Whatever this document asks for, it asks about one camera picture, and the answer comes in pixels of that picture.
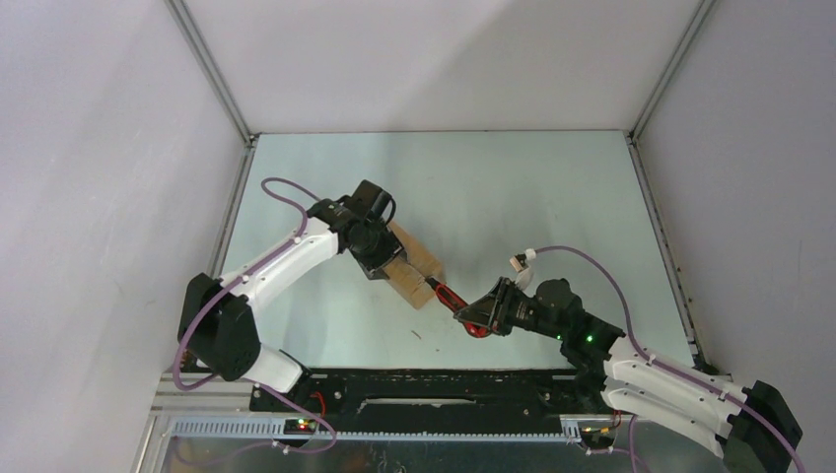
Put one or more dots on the grey slotted cable duct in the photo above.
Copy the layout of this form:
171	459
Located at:
284	428

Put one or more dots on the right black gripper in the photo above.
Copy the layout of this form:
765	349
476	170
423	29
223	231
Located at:
496	303

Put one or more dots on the red black utility knife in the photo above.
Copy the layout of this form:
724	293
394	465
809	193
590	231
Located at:
454	303

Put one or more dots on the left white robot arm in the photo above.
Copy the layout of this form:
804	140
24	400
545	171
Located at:
218	318

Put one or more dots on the aluminium frame post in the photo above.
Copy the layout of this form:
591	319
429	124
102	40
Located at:
201	51
694	26

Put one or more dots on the brown cardboard express box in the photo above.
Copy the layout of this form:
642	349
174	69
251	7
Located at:
407	272

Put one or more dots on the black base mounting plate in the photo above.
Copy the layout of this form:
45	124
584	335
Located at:
534	401

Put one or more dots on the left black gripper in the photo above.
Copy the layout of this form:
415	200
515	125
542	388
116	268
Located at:
390	248

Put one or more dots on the right aluminium frame post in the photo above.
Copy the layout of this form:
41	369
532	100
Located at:
694	26

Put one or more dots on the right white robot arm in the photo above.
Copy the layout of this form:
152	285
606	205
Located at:
751	429

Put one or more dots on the left aluminium frame post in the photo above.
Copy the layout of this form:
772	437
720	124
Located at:
201	51

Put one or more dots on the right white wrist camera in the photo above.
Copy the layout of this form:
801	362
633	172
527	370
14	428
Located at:
521	264

